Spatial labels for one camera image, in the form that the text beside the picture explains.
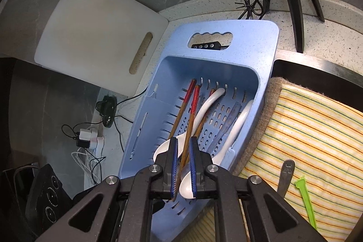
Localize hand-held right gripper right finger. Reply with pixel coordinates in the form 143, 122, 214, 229
189, 137, 326, 242

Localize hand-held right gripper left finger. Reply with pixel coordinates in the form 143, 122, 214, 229
37, 138, 179, 242

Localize white ceramic spoon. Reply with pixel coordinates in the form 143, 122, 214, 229
179, 88, 226, 199
211, 100, 254, 166
153, 138, 178, 163

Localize red wooden chopstick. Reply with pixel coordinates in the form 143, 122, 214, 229
168, 78, 197, 141
195, 88, 216, 138
172, 85, 200, 200

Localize clear plastic spoon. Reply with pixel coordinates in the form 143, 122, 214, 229
208, 102, 241, 152

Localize blue drain basket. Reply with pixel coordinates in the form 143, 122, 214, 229
117, 19, 280, 242

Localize white power strip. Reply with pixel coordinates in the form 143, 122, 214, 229
77, 129, 106, 150

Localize metal fork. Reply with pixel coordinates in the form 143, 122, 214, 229
276, 159, 296, 198

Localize green plastic spoon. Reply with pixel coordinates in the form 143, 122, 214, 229
294, 175, 317, 230

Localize yellow striped cloth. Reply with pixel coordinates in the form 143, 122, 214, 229
179, 86, 363, 242

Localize black induction cooker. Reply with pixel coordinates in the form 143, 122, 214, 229
25, 164, 74, 231

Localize black inline light remote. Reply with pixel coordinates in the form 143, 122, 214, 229
191, 41, 230, 50

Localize white cutting board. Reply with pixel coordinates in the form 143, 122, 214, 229
34, 0, 168, 96

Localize black round cable holder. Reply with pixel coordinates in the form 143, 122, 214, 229
96, 95, 117, 128

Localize white coiled cables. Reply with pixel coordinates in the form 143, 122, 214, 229
71, 150, 100, 183

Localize black ring light cable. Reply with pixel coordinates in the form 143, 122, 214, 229
233, 0, 270, 20

